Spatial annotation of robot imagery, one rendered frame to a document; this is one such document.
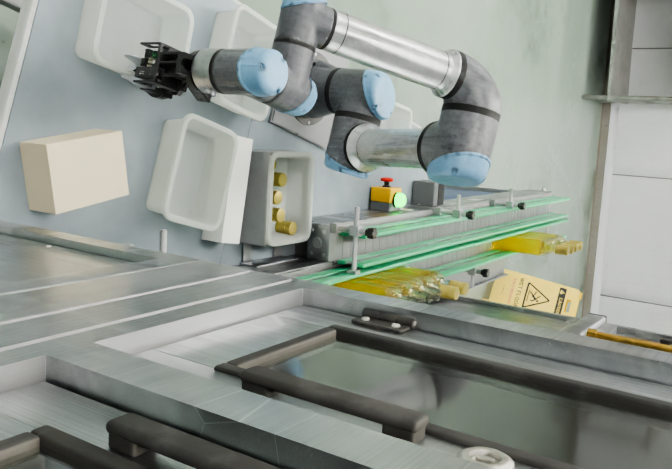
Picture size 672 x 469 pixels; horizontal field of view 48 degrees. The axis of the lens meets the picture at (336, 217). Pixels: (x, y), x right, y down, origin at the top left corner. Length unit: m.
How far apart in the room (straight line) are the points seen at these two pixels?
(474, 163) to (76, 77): 0.75
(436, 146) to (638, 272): 6.37
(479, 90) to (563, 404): 0.93
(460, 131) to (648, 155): 6.27
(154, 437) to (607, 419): 0.33
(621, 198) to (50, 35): 6.75
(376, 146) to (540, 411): 1.14
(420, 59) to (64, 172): 0.66
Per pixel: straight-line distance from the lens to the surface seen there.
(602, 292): 7.88
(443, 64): 1.44
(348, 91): 1.82
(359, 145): 1.74
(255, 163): 1.76
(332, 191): 2.11
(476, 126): 1.45
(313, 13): 1.32
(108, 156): 1.41
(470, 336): 0.75
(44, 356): 0.62
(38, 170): 1.37
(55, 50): 1.44
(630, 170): 7.70
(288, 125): 1.90
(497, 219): 2.90
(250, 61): 1.20
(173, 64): 1.31
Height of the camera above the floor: 1.91
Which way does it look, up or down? 33 degrees down
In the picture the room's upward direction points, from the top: 98 degrees clockwise
